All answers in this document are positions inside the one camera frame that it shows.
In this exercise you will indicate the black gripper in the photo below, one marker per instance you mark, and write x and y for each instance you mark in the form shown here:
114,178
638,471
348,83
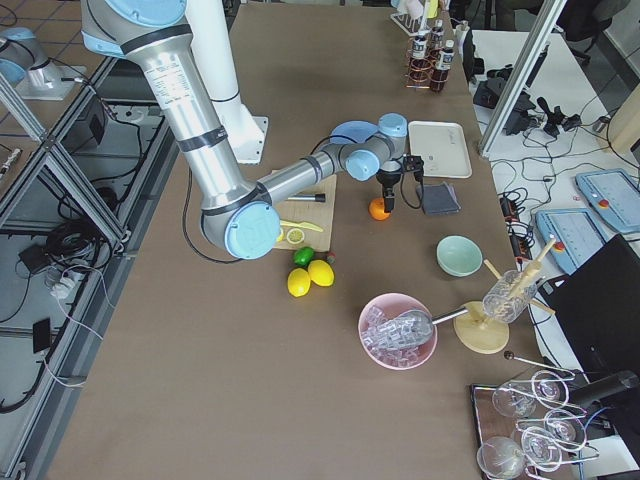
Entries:
388,177

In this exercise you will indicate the orange mandarin fruit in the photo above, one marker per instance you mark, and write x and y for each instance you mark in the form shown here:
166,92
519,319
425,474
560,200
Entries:
376,209

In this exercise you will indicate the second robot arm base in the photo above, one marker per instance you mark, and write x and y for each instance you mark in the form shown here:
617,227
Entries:
26,66

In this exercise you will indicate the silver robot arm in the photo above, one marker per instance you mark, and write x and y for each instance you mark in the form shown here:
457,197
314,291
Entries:
183,50

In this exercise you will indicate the grey folded cloth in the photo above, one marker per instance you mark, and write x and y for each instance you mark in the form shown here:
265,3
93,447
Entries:
439,199

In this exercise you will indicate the steel muddler black tip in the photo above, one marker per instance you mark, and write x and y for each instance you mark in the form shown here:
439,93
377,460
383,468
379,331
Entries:
315,198

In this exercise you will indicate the cream rabbit tray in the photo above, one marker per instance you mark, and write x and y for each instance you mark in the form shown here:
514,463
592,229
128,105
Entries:
442,147

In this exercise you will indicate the bamboo cutting board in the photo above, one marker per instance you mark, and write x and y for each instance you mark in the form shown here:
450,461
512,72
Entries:
317,213

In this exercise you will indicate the yellow plastic knife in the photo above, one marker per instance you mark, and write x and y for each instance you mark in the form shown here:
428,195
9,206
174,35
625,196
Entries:
302,225

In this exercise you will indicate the green ceramic bowl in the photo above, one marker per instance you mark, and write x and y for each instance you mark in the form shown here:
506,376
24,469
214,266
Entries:
458,256

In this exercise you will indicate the upper lemon half slice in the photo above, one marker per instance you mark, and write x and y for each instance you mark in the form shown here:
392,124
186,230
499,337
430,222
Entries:
295,236

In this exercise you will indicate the upper yellow lemon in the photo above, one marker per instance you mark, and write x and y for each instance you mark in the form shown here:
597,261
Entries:
321,273

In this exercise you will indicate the yellow lemon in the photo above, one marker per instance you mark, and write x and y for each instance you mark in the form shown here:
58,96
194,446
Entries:
321,273
298,282

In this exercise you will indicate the green lime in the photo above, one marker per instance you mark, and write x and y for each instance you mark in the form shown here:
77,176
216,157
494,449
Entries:
303,256

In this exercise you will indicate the pink ice bowl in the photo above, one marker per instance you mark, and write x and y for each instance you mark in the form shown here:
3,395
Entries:
381,340

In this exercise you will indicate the lower yellow lemon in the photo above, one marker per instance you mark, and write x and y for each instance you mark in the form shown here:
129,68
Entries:
298,282

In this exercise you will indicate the right tea bottle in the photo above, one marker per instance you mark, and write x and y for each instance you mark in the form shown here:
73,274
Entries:
419,55

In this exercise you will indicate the tea bottle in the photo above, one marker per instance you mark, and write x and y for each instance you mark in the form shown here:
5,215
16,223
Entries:
442,66
437,36
419,55

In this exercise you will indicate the metal ice scoop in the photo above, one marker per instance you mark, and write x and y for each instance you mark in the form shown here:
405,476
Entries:
417,327

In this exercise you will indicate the middle tea bottle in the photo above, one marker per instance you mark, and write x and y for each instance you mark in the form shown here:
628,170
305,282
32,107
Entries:
442,66

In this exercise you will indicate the wooden cup stand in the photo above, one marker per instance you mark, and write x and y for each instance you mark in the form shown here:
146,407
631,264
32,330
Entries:
484,335

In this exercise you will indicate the clear glass mug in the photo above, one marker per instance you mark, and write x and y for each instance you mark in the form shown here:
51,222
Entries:
505,301

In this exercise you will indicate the left tea bottle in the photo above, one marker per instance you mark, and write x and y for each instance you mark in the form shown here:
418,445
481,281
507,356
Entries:
437,36

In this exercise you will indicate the blue teach pendant near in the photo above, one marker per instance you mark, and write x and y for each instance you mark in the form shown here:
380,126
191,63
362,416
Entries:
578,236

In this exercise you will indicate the blue teach pendant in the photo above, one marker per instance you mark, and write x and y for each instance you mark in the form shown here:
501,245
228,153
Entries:
614,196
578,236

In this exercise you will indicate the blue teach pendant far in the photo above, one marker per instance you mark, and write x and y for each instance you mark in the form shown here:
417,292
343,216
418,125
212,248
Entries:
614,196

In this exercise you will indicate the black laptop monitor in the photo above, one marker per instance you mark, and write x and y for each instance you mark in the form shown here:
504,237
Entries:
597,308

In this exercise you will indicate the wine glass rack tray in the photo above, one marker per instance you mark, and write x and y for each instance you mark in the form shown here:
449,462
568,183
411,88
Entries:
549,430

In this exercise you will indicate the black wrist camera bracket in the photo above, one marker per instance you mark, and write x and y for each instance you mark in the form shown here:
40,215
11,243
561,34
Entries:
413,164

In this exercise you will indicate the copper wire bottle rack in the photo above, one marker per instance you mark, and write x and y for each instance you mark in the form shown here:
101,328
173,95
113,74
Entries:
431,58

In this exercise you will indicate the aluminium camera post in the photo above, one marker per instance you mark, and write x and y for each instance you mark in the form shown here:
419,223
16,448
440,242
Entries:
535,41

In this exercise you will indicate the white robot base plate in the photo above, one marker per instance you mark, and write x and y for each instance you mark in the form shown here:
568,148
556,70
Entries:
247,136

